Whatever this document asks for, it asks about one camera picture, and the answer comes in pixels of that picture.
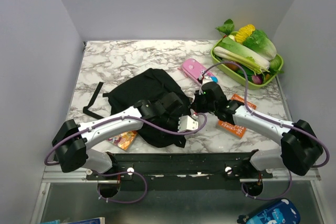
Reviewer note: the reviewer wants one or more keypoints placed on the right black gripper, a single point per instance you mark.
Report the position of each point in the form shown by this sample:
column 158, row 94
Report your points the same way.
column 196, row 104

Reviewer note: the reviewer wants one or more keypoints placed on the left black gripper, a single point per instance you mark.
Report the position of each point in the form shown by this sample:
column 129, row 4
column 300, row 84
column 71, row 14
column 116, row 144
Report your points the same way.
column 176, row 118

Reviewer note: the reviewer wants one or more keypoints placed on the black student backpack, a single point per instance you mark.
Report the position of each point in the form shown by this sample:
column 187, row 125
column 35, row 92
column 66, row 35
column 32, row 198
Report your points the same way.
column 153, row 85

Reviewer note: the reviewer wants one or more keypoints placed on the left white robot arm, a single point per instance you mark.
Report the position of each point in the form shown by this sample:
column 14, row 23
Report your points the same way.
column 74, row 143

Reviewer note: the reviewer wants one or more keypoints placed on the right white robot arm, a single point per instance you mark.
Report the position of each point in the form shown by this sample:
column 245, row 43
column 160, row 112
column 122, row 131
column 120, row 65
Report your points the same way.
column 298, row 146

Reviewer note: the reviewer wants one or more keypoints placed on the pink pencil case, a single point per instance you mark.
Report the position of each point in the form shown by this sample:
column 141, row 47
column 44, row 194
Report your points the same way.
column 193, row 69

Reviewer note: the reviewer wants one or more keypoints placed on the green vegetable tray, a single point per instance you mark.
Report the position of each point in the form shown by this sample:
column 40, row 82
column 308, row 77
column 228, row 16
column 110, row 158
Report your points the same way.
column 236, row 76

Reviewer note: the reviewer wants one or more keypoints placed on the orange 78-storey treehouse book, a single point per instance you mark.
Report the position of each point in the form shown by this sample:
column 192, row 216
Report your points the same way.
column 235, row 130

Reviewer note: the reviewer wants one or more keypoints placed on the Roald Dahl book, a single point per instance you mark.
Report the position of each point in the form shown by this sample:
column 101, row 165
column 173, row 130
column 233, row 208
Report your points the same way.
column 123, row 140

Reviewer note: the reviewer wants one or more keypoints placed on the napa cabbage toy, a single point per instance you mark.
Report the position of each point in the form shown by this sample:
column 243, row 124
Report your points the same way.
column 234, row 51

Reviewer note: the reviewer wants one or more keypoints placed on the green leaf sprig toy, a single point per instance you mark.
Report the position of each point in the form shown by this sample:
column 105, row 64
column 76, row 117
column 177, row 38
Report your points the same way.
column 227, row 27

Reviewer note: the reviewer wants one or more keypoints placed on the yellow corn toy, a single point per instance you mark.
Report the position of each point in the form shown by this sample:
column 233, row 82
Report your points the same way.
column 244, row 33

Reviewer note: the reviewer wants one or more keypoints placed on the green lettuce toy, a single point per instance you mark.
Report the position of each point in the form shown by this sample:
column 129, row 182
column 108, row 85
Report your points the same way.
column 259, row 42

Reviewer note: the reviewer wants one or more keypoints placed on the blue pencil case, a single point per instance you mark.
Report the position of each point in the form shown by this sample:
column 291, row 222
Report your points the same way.
column 278, row 211

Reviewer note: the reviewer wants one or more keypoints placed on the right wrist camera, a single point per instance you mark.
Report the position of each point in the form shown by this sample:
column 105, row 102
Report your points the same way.
column 203, row 80

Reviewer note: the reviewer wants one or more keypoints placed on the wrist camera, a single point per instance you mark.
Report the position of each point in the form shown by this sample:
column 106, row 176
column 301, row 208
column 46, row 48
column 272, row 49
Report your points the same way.
column 186, row 124
column 203, row 80

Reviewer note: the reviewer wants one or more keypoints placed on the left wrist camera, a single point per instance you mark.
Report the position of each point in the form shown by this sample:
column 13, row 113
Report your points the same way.
column 186, row 124

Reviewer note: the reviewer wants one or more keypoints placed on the black mounting base rail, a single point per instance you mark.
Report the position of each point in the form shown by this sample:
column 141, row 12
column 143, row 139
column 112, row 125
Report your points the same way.
column 200, row 171

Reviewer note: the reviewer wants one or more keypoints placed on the aluminium extrusion rail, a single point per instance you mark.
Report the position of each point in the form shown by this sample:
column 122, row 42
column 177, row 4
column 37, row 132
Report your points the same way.
column 53, row 174

